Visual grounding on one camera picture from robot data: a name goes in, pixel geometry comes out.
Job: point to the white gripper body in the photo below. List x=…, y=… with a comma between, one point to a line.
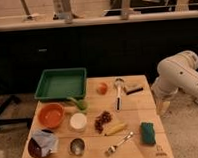
x=160, y=95

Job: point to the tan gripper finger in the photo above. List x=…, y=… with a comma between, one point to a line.
x=162, y=107

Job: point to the green sponge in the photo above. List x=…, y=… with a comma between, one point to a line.
x=148, y=133

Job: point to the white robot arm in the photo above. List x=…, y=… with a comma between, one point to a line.
x=177, y=71

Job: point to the white paper cup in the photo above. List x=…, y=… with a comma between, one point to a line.
x=78, y=121

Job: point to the small metal cup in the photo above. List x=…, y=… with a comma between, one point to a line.
x=77, y=147

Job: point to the yellow corn cob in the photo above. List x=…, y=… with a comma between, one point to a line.
x=115, y=129

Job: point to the orange toy fruit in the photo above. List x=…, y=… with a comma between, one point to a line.
x=102, y=88

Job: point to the dark red grape bunch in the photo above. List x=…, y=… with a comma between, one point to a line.
x=105, y=117

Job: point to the metal fork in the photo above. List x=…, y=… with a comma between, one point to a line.
x=112, y=149

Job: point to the green toy vegetable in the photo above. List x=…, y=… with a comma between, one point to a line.
x=80, y=104

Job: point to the green plastic tray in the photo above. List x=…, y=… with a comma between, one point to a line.
x=58, y=84

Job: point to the orange bowl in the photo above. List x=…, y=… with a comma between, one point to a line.
x=51, y=115

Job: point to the crumpled blue cloth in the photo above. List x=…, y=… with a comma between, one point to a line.
x=46, y=141

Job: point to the dark red bowl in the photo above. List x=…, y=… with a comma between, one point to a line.
x=33, y=149

